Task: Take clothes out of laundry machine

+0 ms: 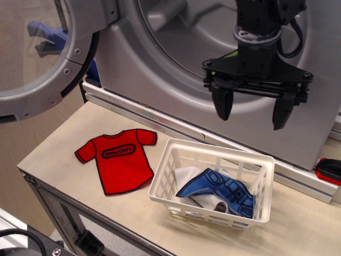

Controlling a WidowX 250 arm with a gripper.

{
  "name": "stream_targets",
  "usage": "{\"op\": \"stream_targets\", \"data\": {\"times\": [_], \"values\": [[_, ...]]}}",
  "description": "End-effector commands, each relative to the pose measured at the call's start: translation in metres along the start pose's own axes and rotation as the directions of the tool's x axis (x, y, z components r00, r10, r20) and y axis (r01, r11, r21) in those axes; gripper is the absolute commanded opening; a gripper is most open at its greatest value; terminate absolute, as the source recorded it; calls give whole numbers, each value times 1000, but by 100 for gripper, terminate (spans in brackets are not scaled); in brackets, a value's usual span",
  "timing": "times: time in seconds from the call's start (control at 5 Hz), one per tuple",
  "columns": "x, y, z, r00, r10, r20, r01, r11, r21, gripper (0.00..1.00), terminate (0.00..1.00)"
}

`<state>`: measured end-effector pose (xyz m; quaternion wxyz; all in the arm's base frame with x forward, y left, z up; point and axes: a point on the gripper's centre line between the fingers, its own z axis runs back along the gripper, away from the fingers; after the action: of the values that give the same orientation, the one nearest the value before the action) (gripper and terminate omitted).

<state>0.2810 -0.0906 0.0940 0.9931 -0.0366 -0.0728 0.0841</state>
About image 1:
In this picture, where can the metal table frame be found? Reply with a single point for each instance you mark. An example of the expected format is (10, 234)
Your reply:
(66, 214)

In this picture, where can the green felt cloth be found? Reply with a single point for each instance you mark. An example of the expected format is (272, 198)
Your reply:
(232, 54)

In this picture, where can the grey toy washing machine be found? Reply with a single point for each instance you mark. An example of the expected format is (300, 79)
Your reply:
(153, 54)

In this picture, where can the red felt t-shirt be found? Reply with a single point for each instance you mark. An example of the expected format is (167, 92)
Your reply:
(120, 159)

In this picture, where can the aluminium profile rail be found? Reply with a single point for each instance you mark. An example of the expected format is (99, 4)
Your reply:
(297, 178)

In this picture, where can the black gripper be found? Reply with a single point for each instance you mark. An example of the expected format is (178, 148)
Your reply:
(257, 71)

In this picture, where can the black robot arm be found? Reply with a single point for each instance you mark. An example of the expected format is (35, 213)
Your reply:
(267, 32)

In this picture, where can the red and black tool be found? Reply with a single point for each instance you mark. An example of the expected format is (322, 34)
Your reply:
(328, 170)

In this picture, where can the blue clamp handle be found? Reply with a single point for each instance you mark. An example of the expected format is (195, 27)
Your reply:
(55, 39)

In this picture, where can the white felt cloth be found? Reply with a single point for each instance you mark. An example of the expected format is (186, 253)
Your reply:
(208, 201)

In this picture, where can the round grey washer door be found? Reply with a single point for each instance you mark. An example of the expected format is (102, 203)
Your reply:
(31, 85)

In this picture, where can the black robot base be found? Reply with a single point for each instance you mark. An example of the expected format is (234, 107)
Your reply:
(37, 245)

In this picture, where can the white plastic laundry basket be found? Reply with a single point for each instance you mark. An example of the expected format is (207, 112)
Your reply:
(255, 171)

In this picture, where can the blue felt pants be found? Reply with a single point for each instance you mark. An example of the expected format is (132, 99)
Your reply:
(239, 201)

